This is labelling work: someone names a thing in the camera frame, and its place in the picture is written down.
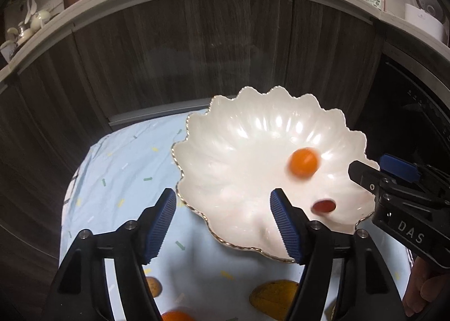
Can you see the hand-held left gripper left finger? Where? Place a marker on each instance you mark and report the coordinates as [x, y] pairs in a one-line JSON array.
[[160, 226]]

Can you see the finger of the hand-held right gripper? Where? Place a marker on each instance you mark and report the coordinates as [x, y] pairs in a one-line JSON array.
[[364, 175], [399, 166]]

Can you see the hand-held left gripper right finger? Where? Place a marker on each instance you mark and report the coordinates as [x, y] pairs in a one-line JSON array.
[[284, 226]]

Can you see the red grape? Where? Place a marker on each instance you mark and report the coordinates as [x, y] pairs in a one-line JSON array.
[[323, 206]]

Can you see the small tangerine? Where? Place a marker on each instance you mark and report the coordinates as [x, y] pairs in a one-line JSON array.
[[304, 162]]

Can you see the yellow round fruit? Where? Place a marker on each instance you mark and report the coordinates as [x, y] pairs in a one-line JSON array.
[[154, 286]]

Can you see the yellow mango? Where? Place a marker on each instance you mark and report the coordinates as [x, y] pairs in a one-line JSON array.
[[270, 296]]

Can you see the white scalloped bowl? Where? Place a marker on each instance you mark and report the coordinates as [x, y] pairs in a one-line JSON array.
[[242, 152]]

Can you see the large orange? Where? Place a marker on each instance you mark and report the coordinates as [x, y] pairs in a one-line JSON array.
[[177, 316]]

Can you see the person's right hand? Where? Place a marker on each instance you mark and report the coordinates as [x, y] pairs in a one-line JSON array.
[[422, 289]]

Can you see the light blue patterned tablecloth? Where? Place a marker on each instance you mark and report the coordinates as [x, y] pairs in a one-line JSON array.
[[116, 184]]

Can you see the black built-in appliance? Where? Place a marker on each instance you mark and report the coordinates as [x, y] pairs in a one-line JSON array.
[[415, 96]]

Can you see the white box appliance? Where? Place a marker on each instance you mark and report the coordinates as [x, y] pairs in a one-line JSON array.
[[422, 24]]

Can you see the dark wood kitchen cabinet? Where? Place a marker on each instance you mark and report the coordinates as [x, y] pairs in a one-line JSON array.
[[211, 43]]

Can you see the glass teapot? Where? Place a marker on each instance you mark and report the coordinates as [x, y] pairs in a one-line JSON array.
[[23, 34]]

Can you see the white teapot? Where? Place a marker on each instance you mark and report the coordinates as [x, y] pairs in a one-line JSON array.
[[40, 20]]

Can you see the white ladle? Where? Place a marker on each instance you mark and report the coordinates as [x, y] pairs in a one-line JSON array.
[[32, 4]]

